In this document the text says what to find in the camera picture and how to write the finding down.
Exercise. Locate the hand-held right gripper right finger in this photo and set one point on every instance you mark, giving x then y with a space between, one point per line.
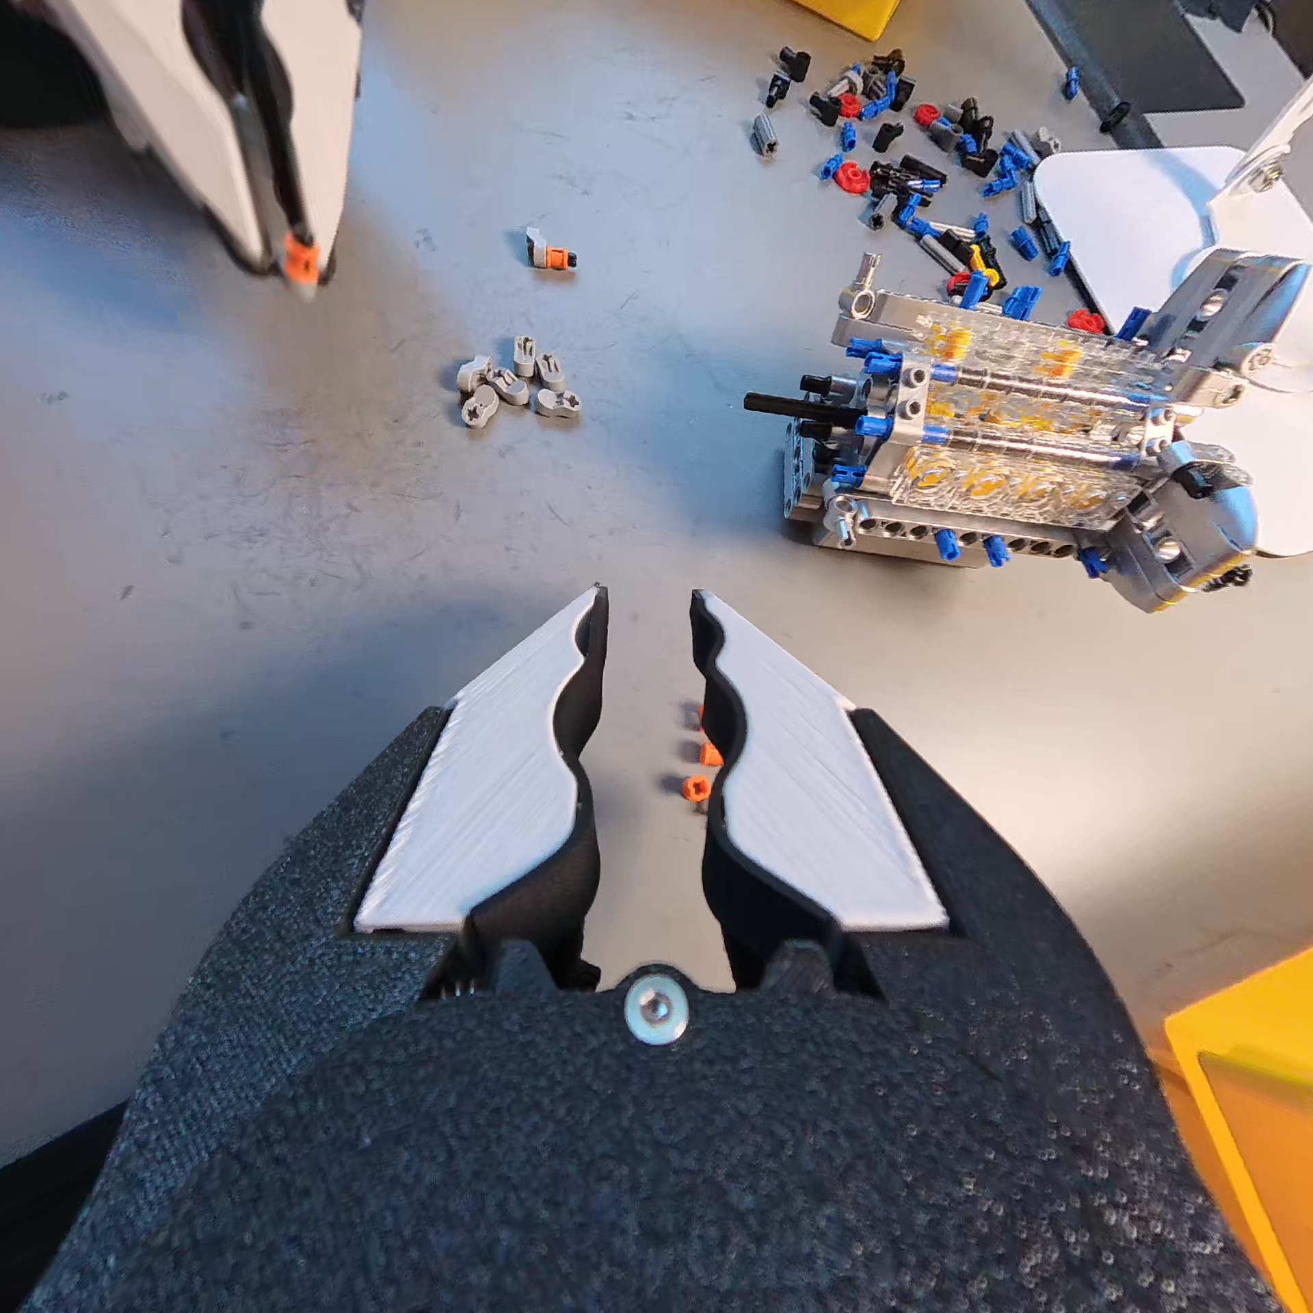
810 810

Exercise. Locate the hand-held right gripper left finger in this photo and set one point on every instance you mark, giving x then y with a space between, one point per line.
492 810

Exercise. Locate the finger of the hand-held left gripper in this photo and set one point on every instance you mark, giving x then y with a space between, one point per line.
324 113
153 81

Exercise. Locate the orange brick bush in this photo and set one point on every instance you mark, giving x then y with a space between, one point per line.
299 256

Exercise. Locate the pile of grey connectors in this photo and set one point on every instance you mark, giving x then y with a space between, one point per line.
553 400

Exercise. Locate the grey desk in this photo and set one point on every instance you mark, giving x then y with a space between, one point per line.
308 564

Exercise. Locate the cluster of orange bushes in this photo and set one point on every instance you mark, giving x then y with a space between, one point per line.
696 788

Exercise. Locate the assembled grey orange connector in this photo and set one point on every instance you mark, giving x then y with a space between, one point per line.
549 252

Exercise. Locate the brick engine model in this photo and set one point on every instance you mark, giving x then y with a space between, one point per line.
1025 452

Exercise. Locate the grey tube brick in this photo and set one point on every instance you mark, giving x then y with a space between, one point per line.
764 133

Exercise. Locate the scatter of small mixed parts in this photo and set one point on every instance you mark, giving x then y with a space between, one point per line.
850 177

